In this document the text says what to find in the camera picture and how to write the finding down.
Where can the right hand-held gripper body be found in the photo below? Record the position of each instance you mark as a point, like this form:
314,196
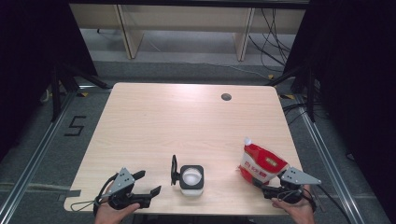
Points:
297,178

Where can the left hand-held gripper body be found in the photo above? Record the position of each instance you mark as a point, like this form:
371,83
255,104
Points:
123,182

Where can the red and white spout pouch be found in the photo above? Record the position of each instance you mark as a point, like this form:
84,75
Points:
261,163

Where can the clear jar with black lid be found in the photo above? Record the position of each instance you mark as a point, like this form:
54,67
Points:
191,177

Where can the person's left hand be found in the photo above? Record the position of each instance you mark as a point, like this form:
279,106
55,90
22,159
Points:
112,216

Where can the person's right hand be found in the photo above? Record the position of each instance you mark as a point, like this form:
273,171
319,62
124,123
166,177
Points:
302,214

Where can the grey tape strip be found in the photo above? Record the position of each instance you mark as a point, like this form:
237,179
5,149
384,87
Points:
71,193

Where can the yellow floor tape piece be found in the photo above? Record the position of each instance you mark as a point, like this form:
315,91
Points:
82,94
288,96

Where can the black metal stand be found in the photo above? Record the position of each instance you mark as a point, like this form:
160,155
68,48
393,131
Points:
56,93
310,93

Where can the grey round table grommet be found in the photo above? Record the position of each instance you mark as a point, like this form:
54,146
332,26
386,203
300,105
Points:
226,96

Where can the light wooden shelf unit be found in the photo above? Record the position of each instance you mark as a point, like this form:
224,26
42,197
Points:
186,18

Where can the aluminium floor rail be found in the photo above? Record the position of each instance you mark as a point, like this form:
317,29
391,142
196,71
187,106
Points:
330,168
34,161

